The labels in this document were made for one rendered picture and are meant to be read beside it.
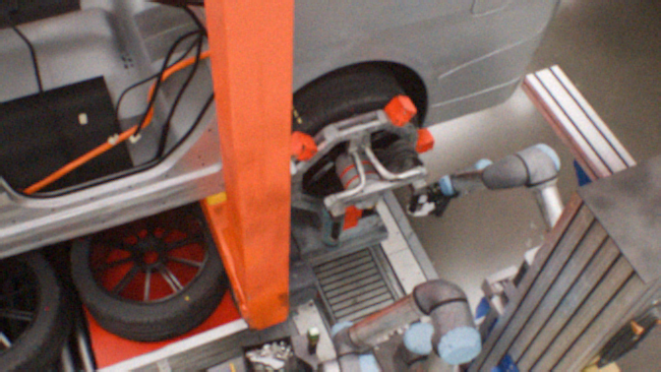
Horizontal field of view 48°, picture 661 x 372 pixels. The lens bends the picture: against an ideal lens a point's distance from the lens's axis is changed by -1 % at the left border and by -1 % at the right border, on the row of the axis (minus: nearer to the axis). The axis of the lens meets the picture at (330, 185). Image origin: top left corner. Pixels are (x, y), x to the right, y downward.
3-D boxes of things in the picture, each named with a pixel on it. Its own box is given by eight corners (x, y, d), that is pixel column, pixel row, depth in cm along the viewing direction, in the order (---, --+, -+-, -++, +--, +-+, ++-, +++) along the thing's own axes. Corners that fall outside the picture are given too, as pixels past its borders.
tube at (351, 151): (354, 152, 293) (356, 135, 285) (375, 191, 284) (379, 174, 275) (312, 164, 289) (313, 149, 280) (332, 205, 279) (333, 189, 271)
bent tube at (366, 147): (400, 137, 299) (403, 120, 290) (422, 175, 289) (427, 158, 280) (359, 150, 294) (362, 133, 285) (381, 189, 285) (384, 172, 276)
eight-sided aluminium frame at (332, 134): (399, 176, 337) (418, 96, 292) (406, 188, 334) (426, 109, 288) (285, 214, 323) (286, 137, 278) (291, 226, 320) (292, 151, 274)
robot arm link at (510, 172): (504, 195, 257) (444, 201, 304) (530, 184, 260) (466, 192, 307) (493, 163, 257) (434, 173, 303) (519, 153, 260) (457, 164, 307)
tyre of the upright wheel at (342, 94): (323, 173, 359) (423, 81, 330) (342, 214, 347) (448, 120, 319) (218, 147, 309) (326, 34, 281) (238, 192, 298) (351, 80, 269)
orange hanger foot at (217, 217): (233, 186, 336) (229, 140, 307) (275, 285, 310) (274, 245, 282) (197, 198, 332) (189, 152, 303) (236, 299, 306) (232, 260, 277)
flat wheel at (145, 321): (176, 188, 364) (170, 159, 344) (260, 285, 338) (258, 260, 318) (54, 263, 338) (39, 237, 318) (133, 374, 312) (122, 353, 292)
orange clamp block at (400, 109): (393, 112, 296) (408, 96, 291) (402, 127, 292) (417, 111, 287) (382, 110, 291) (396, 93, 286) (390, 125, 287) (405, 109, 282)
